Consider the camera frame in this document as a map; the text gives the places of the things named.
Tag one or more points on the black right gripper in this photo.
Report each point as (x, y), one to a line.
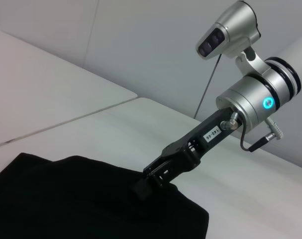
(190, 152)

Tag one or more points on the black shirt with FREE print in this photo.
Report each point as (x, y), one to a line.
(78, 199)

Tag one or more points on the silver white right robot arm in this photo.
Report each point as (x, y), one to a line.
(255, 99)

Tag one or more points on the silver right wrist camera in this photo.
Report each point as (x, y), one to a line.
(228, 30)

